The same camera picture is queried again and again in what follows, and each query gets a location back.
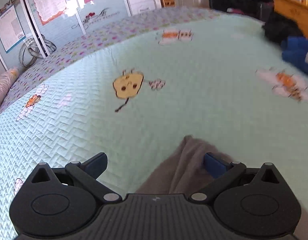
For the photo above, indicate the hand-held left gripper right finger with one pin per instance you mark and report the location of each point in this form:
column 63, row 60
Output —
column 213, row 165

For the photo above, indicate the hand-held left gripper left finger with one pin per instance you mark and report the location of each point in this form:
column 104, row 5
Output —
column 95, row 165

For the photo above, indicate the grey pants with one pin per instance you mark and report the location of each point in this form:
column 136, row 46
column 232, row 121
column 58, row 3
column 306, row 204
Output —
column 184, row 170

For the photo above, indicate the quilted bee-print bedspread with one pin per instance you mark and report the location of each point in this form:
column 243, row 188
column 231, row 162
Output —
column 193, row 92

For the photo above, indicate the floral pillow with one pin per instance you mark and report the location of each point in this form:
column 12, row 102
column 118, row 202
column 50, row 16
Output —
column 4, row 85

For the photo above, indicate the white wardrobe with sliding doors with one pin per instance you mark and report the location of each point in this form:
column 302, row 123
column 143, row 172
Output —
column 69, row 30

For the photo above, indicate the blue garment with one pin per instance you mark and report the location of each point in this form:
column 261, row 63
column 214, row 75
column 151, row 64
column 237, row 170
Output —
column 298, row 52

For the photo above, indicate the black garment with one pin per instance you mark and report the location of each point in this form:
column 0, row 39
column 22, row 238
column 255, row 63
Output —
column 281, row 30

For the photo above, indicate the yellow wooden cabinet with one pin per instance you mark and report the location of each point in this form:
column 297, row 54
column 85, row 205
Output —
column 293, row 12

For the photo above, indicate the blue-bordered wall poster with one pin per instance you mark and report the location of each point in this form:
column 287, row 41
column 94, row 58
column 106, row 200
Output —
column 9, row 30

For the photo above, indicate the orange-bordered wall poster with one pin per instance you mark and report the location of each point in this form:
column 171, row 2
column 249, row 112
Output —
column 47, row 1

